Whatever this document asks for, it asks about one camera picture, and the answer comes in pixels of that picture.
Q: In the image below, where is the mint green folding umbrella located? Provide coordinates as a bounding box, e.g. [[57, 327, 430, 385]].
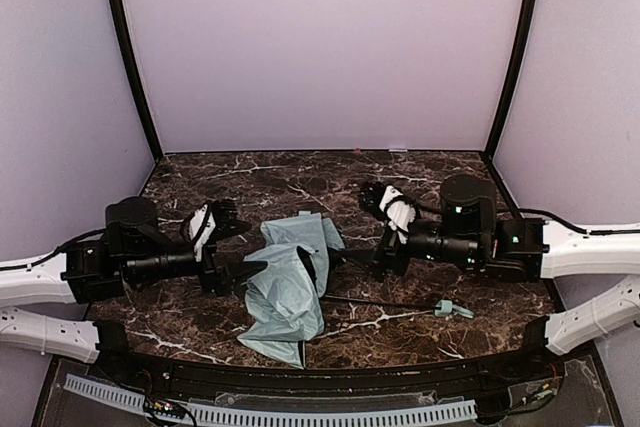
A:
[[236, 212, 475, 370]]

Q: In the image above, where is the left black corner post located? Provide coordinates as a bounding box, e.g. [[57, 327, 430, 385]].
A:
[[108, 0, 164, 163]]

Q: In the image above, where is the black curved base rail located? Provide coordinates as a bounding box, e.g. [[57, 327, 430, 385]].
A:
[[70, 343, 594, 400]]

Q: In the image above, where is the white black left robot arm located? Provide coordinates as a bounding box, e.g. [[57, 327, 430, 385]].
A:
[[1, 196, 267, 364]]

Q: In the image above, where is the white slotted cable duct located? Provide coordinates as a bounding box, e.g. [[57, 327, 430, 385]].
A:
[[63, 374, 478, 426]]

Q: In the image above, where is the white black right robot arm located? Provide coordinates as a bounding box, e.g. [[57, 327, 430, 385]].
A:
[[348, 174, 639, 356]]

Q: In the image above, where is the right black corner post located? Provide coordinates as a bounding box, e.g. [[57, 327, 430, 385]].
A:
[[483, 0, 536, 163]]

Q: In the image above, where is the black corner post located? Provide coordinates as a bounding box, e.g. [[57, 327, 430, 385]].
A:
[[483, 0, 536, 163], [108, 0, 164, 163]]

